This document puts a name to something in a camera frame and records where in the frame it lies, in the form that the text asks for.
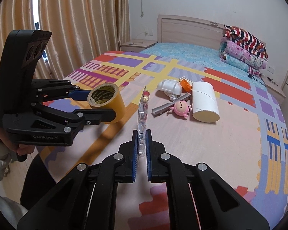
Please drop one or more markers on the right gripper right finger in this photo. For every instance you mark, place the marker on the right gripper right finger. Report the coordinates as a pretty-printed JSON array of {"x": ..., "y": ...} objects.
[{"x": 163, "y": 167}]

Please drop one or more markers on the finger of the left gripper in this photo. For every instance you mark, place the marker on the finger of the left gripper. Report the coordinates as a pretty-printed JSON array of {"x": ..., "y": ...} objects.
[
  {"x": 95, "y": 116},
  {"x": 84, "y": 94}
]

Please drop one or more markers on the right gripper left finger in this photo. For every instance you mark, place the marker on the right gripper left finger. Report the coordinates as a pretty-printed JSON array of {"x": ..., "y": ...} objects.
[{"x": 101, "y": 182}]

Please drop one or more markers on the brown packing tape roll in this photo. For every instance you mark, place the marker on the brown packing tape roll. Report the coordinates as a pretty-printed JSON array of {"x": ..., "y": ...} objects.
[{"x": 107, "y": 96}]

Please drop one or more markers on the clear plastic blister pack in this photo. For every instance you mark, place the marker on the clear plastic blister pack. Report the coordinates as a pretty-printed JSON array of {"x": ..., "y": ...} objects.
[{"x": 142, "y": 118}]

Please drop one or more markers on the grey plastic channel strip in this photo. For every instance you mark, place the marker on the grey plastic channel strip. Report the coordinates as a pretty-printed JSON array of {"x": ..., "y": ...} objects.
[{"x": 163, "y": 108}]

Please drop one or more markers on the pink round doll toy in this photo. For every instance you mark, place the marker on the pink round doll toy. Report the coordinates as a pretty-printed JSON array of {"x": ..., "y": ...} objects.
[{"x": 180, "y": 108}]

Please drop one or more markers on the white paper roll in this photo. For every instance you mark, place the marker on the white paper roll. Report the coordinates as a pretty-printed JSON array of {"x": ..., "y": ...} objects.
[{"x": 204, "y": 103}]

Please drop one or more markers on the white plastic container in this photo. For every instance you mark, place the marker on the white plastic container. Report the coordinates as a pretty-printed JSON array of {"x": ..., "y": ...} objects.
[{"x": 171, "y": 88}]

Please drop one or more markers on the orange plastic lid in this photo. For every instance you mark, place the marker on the orange plastic lid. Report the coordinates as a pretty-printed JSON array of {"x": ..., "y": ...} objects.
[{"x": 185, "y": 84}]

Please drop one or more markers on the person's left hand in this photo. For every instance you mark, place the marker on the person's left hand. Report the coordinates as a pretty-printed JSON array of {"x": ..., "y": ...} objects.
[{"x": 20, "y": 149}]

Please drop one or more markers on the colourful patterned bed mat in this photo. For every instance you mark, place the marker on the colourful patterned bed mat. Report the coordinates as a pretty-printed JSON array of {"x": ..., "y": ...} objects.
[{"x": 247, "y": 147}]

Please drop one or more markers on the left wooden nightstand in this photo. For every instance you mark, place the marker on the left wooden nightstand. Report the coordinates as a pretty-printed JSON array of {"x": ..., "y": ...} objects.
[{"x": 137, "y": 45}]

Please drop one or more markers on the wooden nightstand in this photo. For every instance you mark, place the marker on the wooden nightstand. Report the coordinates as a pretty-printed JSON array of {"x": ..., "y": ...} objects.
[
  {"x": 137, "y": 45},
  {"x": 274, "y": 89}
]

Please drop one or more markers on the golden striped curtain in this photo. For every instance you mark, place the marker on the golden striped curtain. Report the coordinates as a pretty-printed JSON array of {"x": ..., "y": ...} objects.
[{"x": 81, "y": 30}]

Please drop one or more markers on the wooden headboard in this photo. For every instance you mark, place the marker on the wooden headboard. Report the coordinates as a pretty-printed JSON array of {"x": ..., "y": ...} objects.
[{"x": 181, "y": 29}]

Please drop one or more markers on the blue floral bed sheet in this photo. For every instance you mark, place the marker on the blue floral bed sheet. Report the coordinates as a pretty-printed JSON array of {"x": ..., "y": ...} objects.
[{"x": 199, "y": 56}]

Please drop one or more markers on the right wooden nightstand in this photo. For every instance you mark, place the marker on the right wooden nightstand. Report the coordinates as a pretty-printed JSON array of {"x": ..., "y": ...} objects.
[{"x": 274, "y": 89}]

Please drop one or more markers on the pink purple folded quilt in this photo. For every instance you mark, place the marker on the pink purple folded quilt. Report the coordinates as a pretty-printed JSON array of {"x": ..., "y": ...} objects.
[{"x": 236, "y": 56}]

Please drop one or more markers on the striped folded blanket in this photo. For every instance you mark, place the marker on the striped folded blanket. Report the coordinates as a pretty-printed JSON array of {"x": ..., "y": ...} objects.
[{"x": 244, "y": 39}]

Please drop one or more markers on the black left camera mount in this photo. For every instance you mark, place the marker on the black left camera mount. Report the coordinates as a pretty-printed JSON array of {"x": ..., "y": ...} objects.
[{"x": 21, "y": 52}]

